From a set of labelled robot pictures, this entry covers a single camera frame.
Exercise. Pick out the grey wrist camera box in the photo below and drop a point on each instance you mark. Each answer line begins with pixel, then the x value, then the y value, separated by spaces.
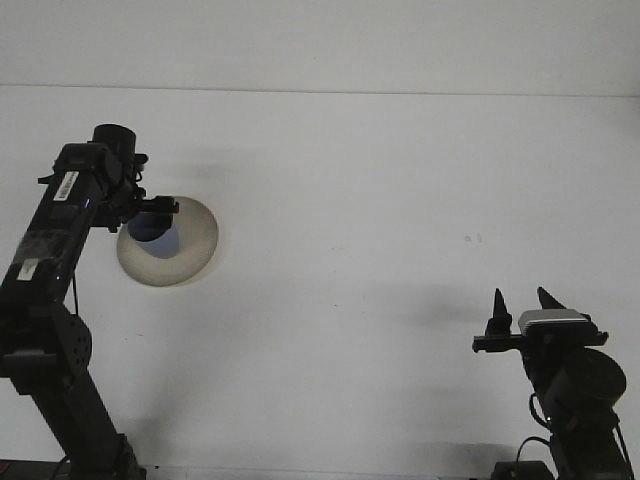
pixel 552 316
pixel 141 161

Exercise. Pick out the pale round plate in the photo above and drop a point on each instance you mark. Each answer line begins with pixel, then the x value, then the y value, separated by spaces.
pixel 195 250

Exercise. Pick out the pale blue cup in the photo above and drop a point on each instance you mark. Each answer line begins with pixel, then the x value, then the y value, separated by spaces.
pixel 167 247

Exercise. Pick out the dark brown base board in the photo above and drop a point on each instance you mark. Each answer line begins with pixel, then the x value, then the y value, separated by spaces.
pixel 30 472

